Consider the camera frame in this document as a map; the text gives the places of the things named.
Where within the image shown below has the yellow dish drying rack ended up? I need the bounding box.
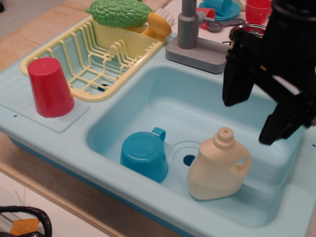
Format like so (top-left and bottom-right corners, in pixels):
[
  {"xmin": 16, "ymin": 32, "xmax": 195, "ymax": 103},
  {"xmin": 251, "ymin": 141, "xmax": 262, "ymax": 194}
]
[{"xmin": 20, "ymin": 17, "xmax": 167, "ymax": 102}]

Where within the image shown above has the cream detergent bottle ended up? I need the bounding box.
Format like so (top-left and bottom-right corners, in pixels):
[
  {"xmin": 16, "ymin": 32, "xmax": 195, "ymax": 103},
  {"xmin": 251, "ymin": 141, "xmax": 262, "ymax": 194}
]
[{"xmin": 187, "ymin": 127, "xmax": 252, "ymax": 200}]

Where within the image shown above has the blue plastic mug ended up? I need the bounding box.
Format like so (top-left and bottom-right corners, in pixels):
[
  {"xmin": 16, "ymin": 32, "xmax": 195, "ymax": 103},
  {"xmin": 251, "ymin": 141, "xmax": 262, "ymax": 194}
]
[{"xmin": 120, "ymin": 127, "xmax": 168, "ymax": 183}]

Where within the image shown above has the steel pot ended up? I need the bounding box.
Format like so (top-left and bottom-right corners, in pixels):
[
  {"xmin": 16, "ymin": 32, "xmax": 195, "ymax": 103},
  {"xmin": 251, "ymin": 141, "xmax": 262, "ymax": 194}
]
[{"xmin": 222, "ymin": 24, "xmax": 266, "ymax": 46}]

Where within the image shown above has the black braided cable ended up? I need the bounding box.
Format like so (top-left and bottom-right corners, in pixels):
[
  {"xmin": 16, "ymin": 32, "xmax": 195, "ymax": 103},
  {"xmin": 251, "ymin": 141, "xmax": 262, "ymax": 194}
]
[{"xmin": 0, "ymin": 205, "xmax": 52, "ymax": 237}]

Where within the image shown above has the orange tape piece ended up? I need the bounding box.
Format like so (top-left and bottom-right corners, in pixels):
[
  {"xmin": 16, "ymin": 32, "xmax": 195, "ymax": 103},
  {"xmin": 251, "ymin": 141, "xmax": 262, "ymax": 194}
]
[{"xmin": 9, "ymin": 218, "xmax": 40, "ymax": 236}]

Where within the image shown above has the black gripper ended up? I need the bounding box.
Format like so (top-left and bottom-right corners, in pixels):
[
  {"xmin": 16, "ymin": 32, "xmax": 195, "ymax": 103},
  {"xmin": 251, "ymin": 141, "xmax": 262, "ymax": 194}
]
[{"xmin": 222, "ymin": 0, "xmax": 316, "ymax": 145}]

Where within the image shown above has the small red cup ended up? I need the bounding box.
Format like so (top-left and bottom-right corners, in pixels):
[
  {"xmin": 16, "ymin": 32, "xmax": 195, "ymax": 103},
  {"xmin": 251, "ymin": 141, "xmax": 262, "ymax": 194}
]
[{"xmin": 196, "ymin": 7, "xmax": 215, "ymax": 27}]

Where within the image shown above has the red plastic cup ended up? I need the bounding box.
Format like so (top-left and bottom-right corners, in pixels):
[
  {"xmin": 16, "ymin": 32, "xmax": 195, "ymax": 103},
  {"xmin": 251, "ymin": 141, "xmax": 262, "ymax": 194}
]
[{"xmin": 27, "ymin": 57, "xmax": 75, "ymax": 118}]

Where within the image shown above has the blue cup on saucer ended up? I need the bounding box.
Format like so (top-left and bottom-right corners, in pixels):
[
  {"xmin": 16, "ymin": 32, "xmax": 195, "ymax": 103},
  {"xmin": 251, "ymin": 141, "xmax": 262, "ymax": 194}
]
[{"xmin": 204, "ymin": 0, "xmax": 233, "ymax": 15}]

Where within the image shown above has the light blue toy sink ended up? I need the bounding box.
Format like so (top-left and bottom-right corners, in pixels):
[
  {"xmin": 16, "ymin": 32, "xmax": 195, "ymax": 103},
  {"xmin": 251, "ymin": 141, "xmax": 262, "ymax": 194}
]
[{"xmin": 0, "ymin": 49, "xmax": 316, "ymax": 237}]

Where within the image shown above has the red mug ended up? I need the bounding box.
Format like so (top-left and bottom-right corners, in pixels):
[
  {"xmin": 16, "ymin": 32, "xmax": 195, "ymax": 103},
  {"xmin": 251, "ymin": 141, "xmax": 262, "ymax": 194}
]
[{"xmin": 245, "ymin": 0, "xmax": 272, "ymax": 25}]

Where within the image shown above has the grey measuring spoon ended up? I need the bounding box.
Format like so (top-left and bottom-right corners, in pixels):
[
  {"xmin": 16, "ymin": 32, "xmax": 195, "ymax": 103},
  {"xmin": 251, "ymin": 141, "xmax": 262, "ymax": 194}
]
[{"xmin": 206, "ymin": 18, "xmax": 246, "ymax": 33}]

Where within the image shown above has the grey toy faucet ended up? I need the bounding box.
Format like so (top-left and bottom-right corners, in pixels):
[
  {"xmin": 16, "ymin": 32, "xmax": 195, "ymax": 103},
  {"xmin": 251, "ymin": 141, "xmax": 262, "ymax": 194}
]
[{"xmin": 165, "ymin": 0, "xmax": 230, "ymax": 74}]

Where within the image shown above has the green bitter gourd toy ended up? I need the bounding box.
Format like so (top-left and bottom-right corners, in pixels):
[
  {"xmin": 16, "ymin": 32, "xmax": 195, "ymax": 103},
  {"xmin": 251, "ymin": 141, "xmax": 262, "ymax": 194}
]
[{"xmin": 85, "ymin": 0, "xmax": 153, "ymax": 28}]

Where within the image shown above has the yellow dish brush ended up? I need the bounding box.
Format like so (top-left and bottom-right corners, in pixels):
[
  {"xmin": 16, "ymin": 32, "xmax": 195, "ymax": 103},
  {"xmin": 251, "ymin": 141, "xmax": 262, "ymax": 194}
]
[{"xmin": 141, "ymin": 8, "xmax": 175, "ymax": 38}]

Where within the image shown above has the blue saucer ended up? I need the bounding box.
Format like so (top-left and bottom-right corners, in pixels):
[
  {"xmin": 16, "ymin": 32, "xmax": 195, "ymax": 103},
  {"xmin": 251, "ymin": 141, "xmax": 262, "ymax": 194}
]
[{"xmin": 198, "ymin": 0, "xmax": 241, "ymax": 21}]

